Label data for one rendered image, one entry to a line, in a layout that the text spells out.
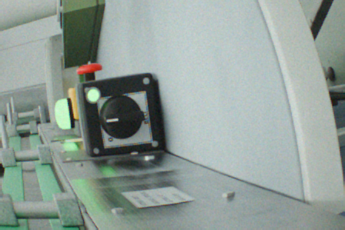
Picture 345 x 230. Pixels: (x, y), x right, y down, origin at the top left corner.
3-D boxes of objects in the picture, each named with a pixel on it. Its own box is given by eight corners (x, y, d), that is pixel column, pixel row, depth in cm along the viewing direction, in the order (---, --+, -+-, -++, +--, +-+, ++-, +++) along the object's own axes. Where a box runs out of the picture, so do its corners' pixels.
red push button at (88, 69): (78, 89, 122) (75, 67, 121) (102, 85, 122) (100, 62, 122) (79, 90, 118) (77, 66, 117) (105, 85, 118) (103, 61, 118)
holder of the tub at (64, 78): (92, 155, 183) (61, 157, 182) (77, 33, 182) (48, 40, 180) (100, 162, 167) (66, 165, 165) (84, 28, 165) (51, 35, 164)
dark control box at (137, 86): (153, 143, 98) (84, 151, 96) (143, 71, 97) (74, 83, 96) (168, 149, 90) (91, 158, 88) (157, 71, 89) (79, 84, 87)
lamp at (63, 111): (73, 127, 122) (56, 129, 121) (69, 97, 122) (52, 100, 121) (75, 128, 117) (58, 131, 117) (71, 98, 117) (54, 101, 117)
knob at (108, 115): (144, 135, 89) (150, 138, 86) (102, 141, 88) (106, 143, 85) (138, 91, 89) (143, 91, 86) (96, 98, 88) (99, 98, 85)
